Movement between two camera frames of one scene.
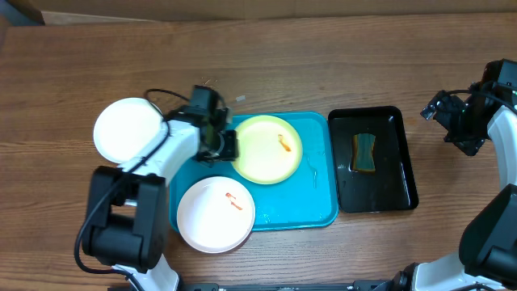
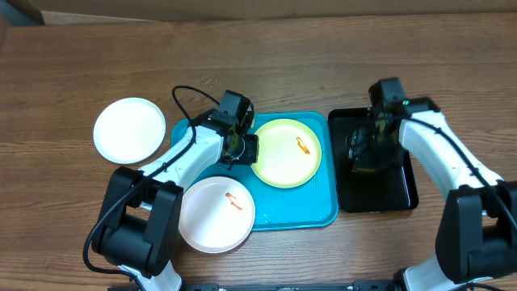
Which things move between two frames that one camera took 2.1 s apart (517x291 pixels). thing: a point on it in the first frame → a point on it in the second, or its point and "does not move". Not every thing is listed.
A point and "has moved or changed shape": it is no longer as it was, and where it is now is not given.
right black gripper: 451,122 → 364,151
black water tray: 372,162 does not move
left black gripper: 232,153 → 252,155
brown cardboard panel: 189,10 does not move
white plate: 128,129 does not move
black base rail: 364,285 does not move
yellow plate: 270,149 has moved or changed shape
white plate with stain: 216,214 does not move
